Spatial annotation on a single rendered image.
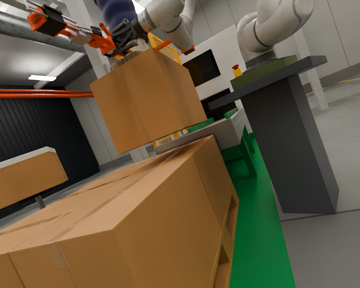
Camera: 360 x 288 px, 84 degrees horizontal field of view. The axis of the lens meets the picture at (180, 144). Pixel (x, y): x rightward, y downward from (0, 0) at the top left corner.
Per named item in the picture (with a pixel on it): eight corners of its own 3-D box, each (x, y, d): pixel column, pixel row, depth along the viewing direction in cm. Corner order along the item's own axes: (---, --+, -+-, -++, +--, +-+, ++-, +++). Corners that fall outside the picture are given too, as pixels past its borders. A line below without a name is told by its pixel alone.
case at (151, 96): (162, 138, 164) (143, 91, 162) (207, 119, 150) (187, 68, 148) (118, 155, 108) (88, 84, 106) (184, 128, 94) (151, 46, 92)
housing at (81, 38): (82, 46, 89) (78, 36, 89) (93, 38, 86) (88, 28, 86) (68, 42, 83) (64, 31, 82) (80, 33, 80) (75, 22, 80)
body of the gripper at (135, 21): (134, 12, 91) (119, 23, 95) (142, 30, 92) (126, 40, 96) (143, 18, 98) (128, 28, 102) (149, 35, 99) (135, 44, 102)
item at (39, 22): (54, 38, 77) (48, 26, 77) (67, 28, 75) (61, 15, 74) (32, 31, 70) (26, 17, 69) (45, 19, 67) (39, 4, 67)
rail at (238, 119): (243, 118, 370) (240, 108, 368) (246, 117, 368) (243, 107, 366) (234, 144, 156) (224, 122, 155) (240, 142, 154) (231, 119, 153)
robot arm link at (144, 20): (151, 23, 89) (140, 31, 91) (160, 30, 98) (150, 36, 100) (143, 3, 89) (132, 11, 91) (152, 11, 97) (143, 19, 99)
